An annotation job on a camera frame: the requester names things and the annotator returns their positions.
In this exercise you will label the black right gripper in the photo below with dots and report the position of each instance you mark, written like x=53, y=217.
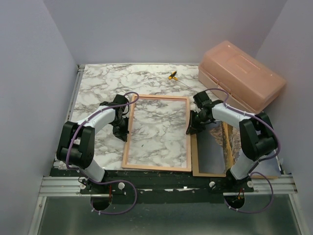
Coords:
x=193, y=128

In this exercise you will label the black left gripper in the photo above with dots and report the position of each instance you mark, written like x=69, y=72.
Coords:
x=122, y=134

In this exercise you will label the landscape photo print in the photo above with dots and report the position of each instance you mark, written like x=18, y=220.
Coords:
x=219, y=147

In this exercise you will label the pink wooden picture frame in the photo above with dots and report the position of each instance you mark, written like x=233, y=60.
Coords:
x=157, y=132

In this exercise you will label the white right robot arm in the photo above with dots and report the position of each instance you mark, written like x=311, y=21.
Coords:
x=258, y=140

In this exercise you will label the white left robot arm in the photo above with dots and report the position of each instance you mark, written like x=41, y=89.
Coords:
x=77, y=141

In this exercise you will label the pink translucent plastic box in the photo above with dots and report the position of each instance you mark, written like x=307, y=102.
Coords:
x=250, y=84

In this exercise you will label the brown frame backing board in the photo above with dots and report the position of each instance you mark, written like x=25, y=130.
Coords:
x=195, y=164

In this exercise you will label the yellow black T-handle hex key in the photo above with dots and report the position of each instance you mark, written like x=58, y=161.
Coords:
x=173, y=76

